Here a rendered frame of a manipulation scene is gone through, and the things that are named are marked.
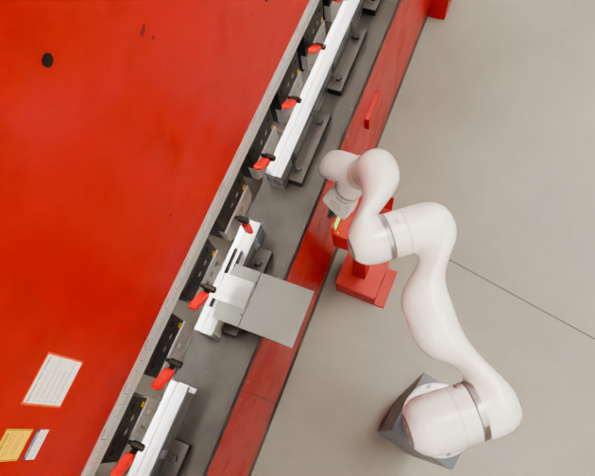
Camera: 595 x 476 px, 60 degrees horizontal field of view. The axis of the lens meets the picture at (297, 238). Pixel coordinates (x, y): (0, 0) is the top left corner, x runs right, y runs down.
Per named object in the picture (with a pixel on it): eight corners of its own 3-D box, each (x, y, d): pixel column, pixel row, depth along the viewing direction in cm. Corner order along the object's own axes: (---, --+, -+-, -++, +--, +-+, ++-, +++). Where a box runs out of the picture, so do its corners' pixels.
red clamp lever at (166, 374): (160, 388, 117) (183, 360, 125) (144, 381, 118) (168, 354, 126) (160, 393, 118) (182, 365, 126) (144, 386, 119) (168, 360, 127)
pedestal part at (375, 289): (383, 308, 251) (384, 302, 239) (335, 290, 257) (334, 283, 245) (398, 272, 256) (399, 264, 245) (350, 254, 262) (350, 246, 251)
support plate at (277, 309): (292, 348, 150) (292, 348, 149) (212, 317, 156) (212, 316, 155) (314, 292, 155) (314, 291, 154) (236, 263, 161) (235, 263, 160)
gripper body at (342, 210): (328, 186, 158) (318, 202, 169) (351, 209, 157) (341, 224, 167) (343, 173, 162) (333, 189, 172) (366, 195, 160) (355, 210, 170)
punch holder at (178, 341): (169, 382, 132) (144, 374, 116) (141, 369, 134) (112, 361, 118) (194, 327, 136) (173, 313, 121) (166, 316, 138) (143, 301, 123)
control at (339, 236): (372, 260, 191) (374, 243, 174) (332, 246, 195) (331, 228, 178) (391, 213, 197) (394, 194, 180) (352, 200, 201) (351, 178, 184)
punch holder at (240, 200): (232, 244, 144) (217, 220, 128) (205, 234, 145) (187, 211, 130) (253, 197, 148) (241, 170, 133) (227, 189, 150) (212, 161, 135)
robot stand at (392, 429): (433, 420, 230) (484, 409, 137) (413, 456, 226) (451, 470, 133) (397, 397, 235) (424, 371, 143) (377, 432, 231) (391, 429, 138)
